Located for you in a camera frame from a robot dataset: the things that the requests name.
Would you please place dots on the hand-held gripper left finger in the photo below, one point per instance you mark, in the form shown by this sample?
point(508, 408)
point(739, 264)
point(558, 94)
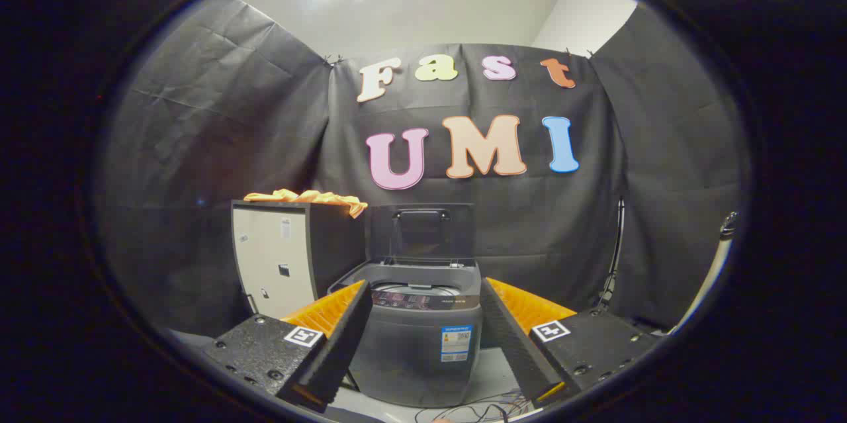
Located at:
point(344, 337)

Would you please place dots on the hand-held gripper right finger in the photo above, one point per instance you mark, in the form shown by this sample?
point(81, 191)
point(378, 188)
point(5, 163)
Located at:
point(513, 343)

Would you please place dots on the grey washing machine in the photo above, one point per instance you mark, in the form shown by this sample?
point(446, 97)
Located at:
point(403, 357)

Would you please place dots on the orange garment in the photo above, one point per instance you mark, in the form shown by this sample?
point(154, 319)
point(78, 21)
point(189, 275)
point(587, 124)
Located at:
point(311, 197)

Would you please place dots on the white and grey cabinet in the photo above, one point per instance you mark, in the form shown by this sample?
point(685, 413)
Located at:
point(274, 257)

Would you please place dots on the white pole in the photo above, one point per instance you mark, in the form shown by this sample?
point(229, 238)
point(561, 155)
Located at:
point(718, 271)

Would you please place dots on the black backdrop cloth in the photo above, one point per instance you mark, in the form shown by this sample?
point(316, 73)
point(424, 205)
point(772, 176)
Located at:
point(218, 118)

